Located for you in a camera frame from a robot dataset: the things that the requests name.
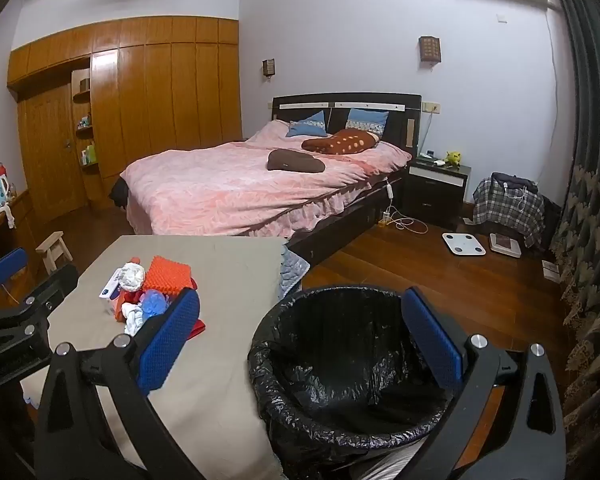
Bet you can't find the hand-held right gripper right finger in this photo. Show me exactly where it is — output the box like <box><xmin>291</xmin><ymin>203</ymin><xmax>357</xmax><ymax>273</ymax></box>
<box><xmin>400</xmin><ymin>287</ymin><xmax>567</xmax><ymax>480</ymax></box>

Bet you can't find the white cable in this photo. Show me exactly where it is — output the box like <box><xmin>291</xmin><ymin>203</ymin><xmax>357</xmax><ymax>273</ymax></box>
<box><xmin>387</xmin><ymin>180</ymin><xmax>428</xmax><ymax>235</ymax></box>

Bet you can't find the dark wooden bed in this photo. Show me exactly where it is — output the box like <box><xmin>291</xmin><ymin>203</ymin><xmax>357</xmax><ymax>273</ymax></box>
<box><xmin>115</xmin><ymin>92</ymin><xmax>423</xmax><ymax>266</ymax></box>

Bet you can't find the orange foam net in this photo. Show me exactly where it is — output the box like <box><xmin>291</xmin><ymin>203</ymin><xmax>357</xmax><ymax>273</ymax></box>
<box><xmin>145</xmin><ymin>255</ymin><xmax>199</xmax><ymax>293</ymax></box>

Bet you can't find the plaid cloth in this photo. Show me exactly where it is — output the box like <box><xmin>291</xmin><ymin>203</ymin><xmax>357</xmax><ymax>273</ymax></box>
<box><xmin>472</xmin><ymin>172</ymin><xmax>546</xmax><ymax>248</ymax></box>

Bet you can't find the pink bed blanket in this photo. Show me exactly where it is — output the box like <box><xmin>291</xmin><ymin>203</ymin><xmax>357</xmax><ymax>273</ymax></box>
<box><xmin>119</xmin><ymin>120</ymin><xmax>413</xmax><ymax>241</ymax></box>

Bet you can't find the white box with blue label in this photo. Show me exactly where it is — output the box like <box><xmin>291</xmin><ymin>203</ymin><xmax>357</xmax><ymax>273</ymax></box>
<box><xmin>99</xmin><ymin>272</ymin><xmax>126</xmax><ymax>302</ymax></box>

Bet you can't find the brown cushion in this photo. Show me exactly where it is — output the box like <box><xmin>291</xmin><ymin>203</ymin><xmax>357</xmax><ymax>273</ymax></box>
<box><xmin>266</xmin><ymin>149</ymin><xmax>327</xmax><ymax>174</ymax></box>

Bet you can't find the dark green patterned curtain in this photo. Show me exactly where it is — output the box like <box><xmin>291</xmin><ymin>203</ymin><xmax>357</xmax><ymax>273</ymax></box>
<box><xmin>540</xmin><ymin>0</ymin><xmax>600</xmax><ymax>461</ymax></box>

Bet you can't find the black cloth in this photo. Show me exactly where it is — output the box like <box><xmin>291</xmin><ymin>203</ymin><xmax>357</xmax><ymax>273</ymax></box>
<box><xmin>109</xmin><ymin>177</ymin><xmax>128</xmax><ymax>208</ymax></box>

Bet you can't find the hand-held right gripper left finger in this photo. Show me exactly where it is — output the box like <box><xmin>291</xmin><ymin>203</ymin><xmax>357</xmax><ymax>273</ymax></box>
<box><xmin>34</xmin><ymin>287</ymin><xmax>202</xmax><ymax>480</ymax></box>

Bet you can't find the red felt cloth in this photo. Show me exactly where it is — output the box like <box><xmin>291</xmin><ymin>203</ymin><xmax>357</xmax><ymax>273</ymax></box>
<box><xmin>182</xmin><ymin>317</ymin><xmax>207</xmax><ymax>341</ymax></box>

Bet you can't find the dark nightstand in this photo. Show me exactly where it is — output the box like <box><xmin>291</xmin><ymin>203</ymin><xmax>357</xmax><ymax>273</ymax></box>
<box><xmin>402</xmin><ymin>154</ymin><xmax>473</xmax><ymax>228</ymax></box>

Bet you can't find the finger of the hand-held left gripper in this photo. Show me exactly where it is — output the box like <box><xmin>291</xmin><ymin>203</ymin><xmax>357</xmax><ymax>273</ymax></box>
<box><xmin>0</xmin><ymin>249</ymin><xmax>29</xmax><ymax>306</ymax></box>
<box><xmin>0</xmin><ymin>264</ymin><xmax>79</xmax><ymax>366</ymax></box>

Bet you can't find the small wooden stool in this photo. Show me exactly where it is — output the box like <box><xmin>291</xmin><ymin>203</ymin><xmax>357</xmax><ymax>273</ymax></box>
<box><xmin>35</xmin><ymin>231</ymin><xmax>73</xmax><ymax>275</ymax></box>

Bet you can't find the light blue quilted cloth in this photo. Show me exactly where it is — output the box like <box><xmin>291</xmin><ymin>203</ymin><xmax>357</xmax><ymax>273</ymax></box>
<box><xmin>279</xmin><ymin>244</ymin><xmax>311</xmax><ymax>301</ymax></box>

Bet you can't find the blue pillow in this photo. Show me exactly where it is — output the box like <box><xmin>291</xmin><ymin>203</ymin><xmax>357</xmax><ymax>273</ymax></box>
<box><xmin>285</xmin><ymin>110</ymin><xmax>328</xmax><ymax>138</ymax></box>
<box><xmin>345</xmin><ymin>107</ymin><xmax>390</xmax><ymax>136</ymax></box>

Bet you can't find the wooden wardrobe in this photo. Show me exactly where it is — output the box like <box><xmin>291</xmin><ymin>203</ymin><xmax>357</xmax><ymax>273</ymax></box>
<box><xmin>6</xmin><ymin>16</ymin><xmax>241</xmax><ymax>221</ymax></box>

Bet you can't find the black bag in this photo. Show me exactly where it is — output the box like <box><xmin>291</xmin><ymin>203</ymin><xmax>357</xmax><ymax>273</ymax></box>
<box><xmin>490</xmin><ymin>172</ymin><xmax>538</xmax><ymax>193</ymax></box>

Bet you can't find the beige tablecloth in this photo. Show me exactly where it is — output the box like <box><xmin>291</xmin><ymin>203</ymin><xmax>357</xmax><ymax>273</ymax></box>
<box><xmin>20</xmin><ymin>234</ymin><xmax>291</xmax><ymax>480</ymax></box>

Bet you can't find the black-bagged waste bin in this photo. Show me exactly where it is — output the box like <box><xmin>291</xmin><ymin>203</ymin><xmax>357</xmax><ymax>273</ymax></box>
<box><xmin>247</xmin><ymin>285</ymin><xmax>468</xmax><ymax>478</ymax></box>

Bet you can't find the large wall lamp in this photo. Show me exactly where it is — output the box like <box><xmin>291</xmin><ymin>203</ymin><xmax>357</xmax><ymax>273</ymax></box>
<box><xmin>418</xmin><ymin>36</ymin><xmax>442</xmax><ymax>67</ymax></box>

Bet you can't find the white body scale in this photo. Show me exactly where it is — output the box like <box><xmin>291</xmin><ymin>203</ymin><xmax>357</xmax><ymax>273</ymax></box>
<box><xmin>441</xmin><ymin>232</ymin><xmax>487</xmax><ymax>257</ymax></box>

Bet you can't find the red plastic bag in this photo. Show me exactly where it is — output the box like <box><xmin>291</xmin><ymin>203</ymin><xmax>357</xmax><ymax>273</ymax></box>
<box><xmin>112</xmin><ymin>287</ymin><xmax>146</xmax><ymax>321</ymax></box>

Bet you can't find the brown dotted pillow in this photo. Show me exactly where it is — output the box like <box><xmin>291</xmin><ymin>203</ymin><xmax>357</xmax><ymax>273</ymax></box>
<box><xmin>301</xmin><ymin>128</ymin><xmax>381</xmax><ymax>155</ymax></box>

